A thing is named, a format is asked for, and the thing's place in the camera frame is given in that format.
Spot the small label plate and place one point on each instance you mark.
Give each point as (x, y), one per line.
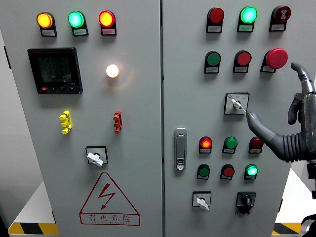
(245, 28)
(80, 32)
(108, 31)
(48, 33)
(211, 69)
(255, 151)
(277, 27)
(205, 150)
(214, 29)
(240, 69)
(229, 150)
(267, 69)

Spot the small green indicator lamp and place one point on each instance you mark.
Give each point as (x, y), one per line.
(251, 170)

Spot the small green push button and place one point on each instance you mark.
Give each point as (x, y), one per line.
(204, 171)
(231, 143)

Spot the white cabinet plinth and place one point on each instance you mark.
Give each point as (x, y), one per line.
(296, 197)
(34, 209)

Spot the black cabinet hinge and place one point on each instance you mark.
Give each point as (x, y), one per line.
(53, 217)
(7, 58)
(280, 205)

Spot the small red indicator lamp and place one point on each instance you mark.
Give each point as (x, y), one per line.
(205, 143)

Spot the black yellow striped tape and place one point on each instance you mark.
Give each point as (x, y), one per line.
(32, 229)
(286, 229)

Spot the large red stop button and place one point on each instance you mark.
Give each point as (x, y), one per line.
(277, 58)

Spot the large red push button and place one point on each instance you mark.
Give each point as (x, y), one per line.
(244, 58)

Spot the pale grey door with lock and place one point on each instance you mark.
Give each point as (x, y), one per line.
(192, 103)

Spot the silver door lock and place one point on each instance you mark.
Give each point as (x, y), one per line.
(180, 148)

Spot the large green push button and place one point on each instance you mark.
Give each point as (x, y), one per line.
(213, 58)

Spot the dark red buzzer lamp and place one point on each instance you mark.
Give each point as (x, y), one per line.
(282, 13)

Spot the large green indicator lamp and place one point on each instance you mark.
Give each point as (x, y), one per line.
(76, 19)
(248, 14)

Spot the large red indicator lamp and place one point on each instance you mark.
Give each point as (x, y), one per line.
(216, 15)
(106, 18)

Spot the pale grey cabinet door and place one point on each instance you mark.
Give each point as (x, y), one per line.
(138, 111)

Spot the white round lamp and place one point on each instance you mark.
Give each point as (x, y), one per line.
(112, 71)

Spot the red warning triangle sign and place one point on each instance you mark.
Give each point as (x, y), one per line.
(109, 218)

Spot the black display meter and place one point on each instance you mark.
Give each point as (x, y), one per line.
(55, 71)

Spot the yellow indicator lamp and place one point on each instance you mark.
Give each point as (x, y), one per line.
(44, 20)

